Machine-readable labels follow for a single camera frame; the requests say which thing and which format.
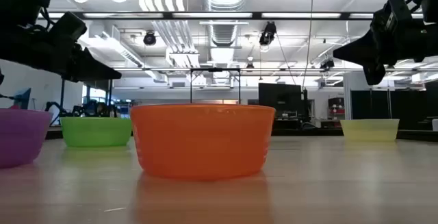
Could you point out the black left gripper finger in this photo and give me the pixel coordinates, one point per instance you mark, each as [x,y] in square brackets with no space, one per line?
[92,64]
[102,77]

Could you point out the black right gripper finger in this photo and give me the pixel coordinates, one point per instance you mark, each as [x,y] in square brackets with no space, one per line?
[359,49]
[373,73]

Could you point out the green plastic bowl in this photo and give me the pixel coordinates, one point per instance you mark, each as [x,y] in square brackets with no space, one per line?
[96,131]

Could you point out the yellow plastic bowl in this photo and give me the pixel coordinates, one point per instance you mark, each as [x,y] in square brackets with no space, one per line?
[369,129]

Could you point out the purple plastic bowl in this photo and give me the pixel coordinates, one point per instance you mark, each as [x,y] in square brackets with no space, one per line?
[20,135]

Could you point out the orange plastic bowl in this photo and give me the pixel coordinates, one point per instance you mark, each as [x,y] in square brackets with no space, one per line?
[202,142]

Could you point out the black background robot arm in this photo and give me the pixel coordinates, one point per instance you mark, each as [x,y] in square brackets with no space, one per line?
[51,107]

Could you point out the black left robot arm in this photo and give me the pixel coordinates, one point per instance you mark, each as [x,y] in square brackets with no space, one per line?
[17,11]

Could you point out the black partition panel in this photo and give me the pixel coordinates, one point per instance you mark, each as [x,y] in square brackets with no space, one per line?
[393,107]

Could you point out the red storage shelf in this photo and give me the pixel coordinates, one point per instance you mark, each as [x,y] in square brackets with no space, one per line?
[337,107]

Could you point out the blue background screen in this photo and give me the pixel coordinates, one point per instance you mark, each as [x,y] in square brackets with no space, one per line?
[23,98]

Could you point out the white container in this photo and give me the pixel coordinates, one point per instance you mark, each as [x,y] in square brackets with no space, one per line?
[435,124]

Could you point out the black computer monitor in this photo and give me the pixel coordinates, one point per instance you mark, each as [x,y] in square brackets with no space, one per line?
[280,99]

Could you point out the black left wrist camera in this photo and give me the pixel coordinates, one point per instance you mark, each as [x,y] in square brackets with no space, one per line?
[68,27]

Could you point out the black background station frame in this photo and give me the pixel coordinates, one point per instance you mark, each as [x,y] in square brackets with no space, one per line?
[62,94]
[215,70]

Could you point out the black aluminium rig frame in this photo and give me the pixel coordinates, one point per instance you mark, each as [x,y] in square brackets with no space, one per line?
[167,15]

